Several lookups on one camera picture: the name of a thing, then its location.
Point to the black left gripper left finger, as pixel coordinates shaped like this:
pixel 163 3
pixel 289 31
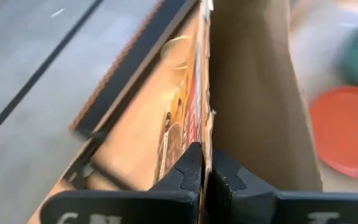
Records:
pixel 120 207

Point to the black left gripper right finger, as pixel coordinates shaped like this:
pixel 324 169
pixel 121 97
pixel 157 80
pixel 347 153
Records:
pixel 244 205

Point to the purple cereal box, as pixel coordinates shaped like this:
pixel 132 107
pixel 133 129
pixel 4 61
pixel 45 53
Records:
pixel 253 93

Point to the orange plate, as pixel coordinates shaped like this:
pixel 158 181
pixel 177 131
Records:
pixel 346 130

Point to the orange black hazard strip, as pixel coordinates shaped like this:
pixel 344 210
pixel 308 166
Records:
pixel 129 68

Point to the black table frame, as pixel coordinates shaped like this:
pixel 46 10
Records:
pixel 82 168

